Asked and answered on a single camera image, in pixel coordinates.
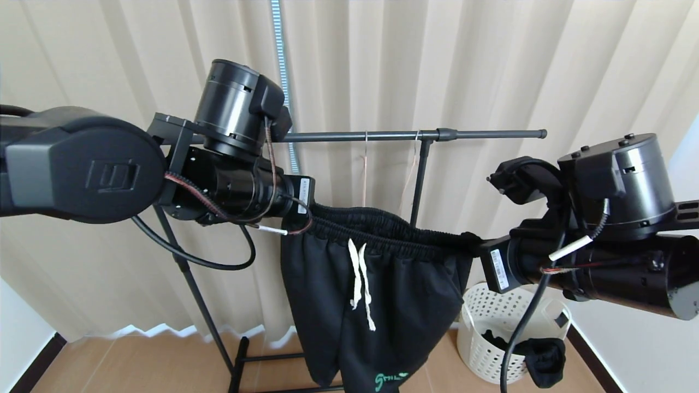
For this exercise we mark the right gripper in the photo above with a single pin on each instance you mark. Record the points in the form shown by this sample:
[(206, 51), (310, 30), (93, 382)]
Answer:
[(617, 278)]

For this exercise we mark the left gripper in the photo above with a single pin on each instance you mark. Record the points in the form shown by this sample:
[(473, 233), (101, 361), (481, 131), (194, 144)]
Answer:
[(240, 188)]

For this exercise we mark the black mesh garment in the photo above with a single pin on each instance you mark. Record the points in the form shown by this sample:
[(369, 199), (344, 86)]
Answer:
[(546, 363)]

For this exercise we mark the pink clothes hanger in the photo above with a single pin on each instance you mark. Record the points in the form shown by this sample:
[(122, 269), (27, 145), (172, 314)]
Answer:
[(410, 173), (364, 180)]

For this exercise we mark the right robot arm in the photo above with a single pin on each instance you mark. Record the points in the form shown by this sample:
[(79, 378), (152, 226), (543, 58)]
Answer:
[(639, 185)]

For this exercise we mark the white laundry basket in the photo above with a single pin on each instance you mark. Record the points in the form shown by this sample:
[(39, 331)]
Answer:
[(480, 333)]

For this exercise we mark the black clothes rack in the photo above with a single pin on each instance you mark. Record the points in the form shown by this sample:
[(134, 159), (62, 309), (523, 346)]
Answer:
[(480, 134)]

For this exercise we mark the beige curtain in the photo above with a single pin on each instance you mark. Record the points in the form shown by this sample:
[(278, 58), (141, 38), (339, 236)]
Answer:
[(491, 65)]

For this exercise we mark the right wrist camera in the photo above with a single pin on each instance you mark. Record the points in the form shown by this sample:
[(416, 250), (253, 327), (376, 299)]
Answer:
[(524, 177)]

